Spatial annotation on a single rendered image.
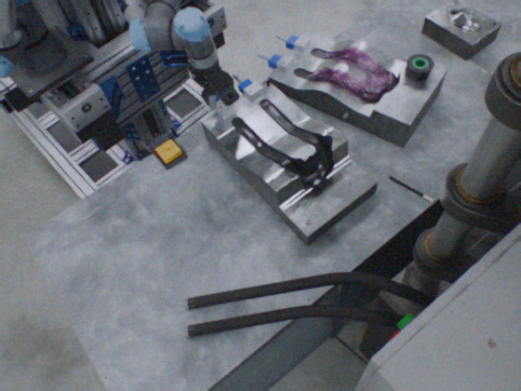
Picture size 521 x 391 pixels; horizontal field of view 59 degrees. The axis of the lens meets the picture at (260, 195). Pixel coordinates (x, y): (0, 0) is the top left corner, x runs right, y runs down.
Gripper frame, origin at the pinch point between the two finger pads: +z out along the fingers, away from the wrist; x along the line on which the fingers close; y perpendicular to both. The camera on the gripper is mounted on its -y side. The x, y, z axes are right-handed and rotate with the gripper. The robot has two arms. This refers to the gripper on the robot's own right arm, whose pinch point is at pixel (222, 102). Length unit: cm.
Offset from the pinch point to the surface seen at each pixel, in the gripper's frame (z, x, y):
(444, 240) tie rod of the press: -28, -7, -71
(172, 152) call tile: 7.8, 20.8, 1.8
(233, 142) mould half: 3.2, 5.2, -11.1
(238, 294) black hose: -4, 32, -48
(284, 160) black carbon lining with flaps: -1.4, -1.2, -27.2
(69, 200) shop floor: 95, 74, 67
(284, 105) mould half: 6.0, -14.9, -10.3
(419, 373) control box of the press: -68, 20, -80
